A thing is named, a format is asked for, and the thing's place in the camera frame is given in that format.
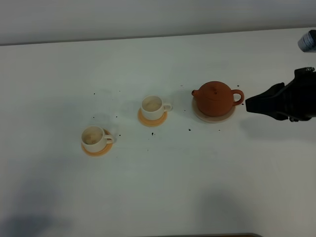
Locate beige teapot saucer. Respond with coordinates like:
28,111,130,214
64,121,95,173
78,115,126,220
192,98,236,123

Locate white teacup near teapot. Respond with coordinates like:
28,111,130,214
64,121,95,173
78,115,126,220
140,95,173,120

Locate orange coaster near teapot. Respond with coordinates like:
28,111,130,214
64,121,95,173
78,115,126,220
138,109,167,127

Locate brown clay teapot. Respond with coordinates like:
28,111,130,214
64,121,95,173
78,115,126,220
192,81,244,117

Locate orange coaster far left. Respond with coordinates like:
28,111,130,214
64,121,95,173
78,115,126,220
81,129,114,158

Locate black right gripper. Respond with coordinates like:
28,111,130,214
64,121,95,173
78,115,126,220
245,67,316,121

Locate white teacup far left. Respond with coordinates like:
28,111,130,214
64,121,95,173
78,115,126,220
81,125,116,153

